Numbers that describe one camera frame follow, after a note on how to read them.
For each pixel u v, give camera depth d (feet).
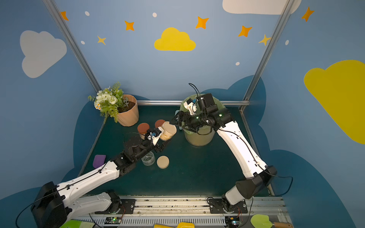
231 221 2.35
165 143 2.25
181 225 2.27
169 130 2.19
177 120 1.92
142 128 3.15
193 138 3.21
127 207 2.45
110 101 2.78
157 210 2.41
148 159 2.80
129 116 3.19
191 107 2.10
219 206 2.46
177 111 3.90
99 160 2.95
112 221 2.32
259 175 1.32
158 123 3.26
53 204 1.27
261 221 2.35
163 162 2.97
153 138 1.99
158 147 2.13
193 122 1.94
